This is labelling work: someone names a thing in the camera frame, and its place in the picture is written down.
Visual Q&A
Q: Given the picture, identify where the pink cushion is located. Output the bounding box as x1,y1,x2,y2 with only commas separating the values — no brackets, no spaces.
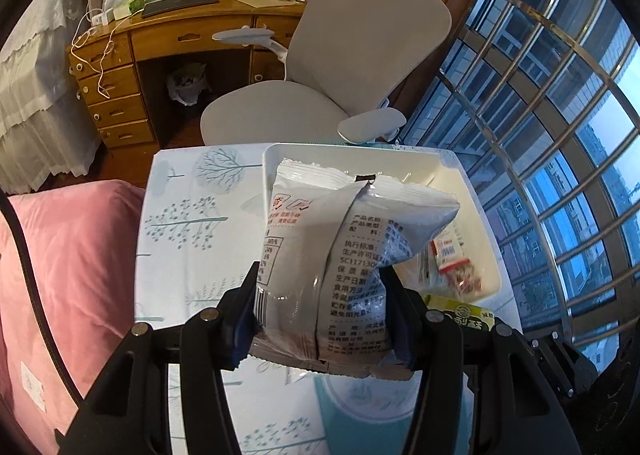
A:
0,180,146,455

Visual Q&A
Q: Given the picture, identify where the clear red-edged cake packet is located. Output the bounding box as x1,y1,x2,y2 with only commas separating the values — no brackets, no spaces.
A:
430,227,485,297

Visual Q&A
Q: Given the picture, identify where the trash bin with plastic bag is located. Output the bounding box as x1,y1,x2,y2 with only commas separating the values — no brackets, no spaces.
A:
167,62,208,106

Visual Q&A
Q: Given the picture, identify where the green snack packet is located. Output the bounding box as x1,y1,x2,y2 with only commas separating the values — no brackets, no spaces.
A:
424,295,496,333

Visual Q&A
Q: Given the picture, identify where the white lace cloth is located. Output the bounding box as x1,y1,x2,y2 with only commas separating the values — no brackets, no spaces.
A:
0,0,103,190

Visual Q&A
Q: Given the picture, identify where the grey office chair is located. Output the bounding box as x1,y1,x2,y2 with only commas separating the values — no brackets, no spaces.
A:
200,0,453,148

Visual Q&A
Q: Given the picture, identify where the tree print tablecloth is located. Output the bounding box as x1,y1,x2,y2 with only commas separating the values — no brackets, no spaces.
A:
135,145,526,455

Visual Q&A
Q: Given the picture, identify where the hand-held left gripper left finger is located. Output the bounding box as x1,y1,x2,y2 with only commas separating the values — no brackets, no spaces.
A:
64,262,263,455

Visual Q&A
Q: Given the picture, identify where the white plastic tray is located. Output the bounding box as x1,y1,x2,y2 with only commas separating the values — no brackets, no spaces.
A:
261,142,502,303

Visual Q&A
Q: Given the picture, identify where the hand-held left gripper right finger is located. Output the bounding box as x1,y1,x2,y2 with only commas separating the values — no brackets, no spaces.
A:
377,265,583,455

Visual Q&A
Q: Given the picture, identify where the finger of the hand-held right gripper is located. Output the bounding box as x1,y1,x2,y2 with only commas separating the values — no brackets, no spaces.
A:
527,330,600,400

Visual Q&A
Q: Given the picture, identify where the wooden desk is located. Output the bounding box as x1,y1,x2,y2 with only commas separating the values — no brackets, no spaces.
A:
66,0,321,150

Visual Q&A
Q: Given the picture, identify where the green tissue box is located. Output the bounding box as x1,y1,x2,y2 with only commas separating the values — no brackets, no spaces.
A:
114,0,146,20

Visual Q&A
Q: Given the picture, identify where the white fabric label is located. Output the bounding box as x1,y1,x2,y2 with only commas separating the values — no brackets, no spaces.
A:
20,360,48,413

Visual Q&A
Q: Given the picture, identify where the metal window grille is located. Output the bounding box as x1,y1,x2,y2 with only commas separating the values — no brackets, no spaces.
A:
400,0,640,371

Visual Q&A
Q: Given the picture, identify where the white snack packet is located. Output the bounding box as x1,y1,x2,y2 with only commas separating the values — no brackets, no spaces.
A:
249,157,461,381

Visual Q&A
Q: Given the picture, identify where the black keyboard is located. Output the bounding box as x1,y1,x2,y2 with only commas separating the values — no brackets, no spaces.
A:
141,0,221,18

